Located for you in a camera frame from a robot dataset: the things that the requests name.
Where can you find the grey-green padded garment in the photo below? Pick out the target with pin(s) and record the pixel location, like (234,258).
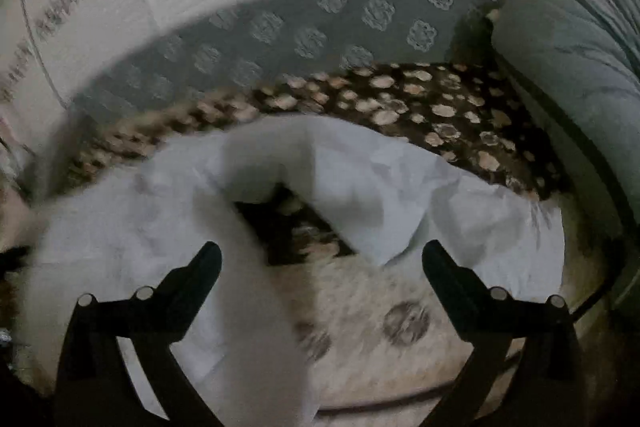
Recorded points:
(565,72)

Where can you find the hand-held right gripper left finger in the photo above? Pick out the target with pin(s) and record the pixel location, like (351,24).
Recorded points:
(206,259)

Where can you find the dark floral blanket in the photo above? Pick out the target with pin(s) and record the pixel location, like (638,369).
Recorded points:
(410,107)

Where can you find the cream medallion blanket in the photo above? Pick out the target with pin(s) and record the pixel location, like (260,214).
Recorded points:
(400,322)

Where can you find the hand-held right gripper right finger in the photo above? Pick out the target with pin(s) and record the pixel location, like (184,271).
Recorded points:
(436,259)

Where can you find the pale blue padded jacket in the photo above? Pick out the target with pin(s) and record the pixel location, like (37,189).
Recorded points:
(350,167)

